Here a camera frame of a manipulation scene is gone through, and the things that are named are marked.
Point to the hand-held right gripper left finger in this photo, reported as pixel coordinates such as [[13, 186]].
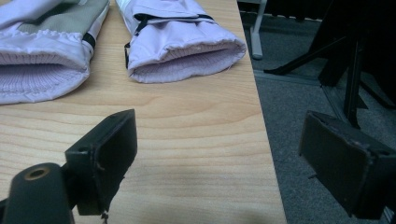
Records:
[[104, 161]]

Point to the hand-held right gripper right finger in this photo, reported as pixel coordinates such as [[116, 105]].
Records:
[[345, 168]]

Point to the black tripod stand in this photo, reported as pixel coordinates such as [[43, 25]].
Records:
[[353, 71]]

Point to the white metal desk frame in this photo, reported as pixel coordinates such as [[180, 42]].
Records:
[[258, 31]]

